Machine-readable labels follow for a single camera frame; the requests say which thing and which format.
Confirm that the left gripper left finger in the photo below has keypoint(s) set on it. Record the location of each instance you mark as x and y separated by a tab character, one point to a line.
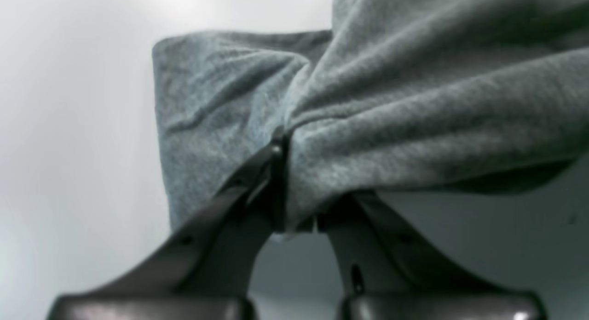
202	272

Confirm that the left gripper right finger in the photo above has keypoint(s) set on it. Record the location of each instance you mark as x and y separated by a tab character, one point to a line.
390	271

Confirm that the grey heather T-shirt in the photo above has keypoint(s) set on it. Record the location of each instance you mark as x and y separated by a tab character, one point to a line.
469	96

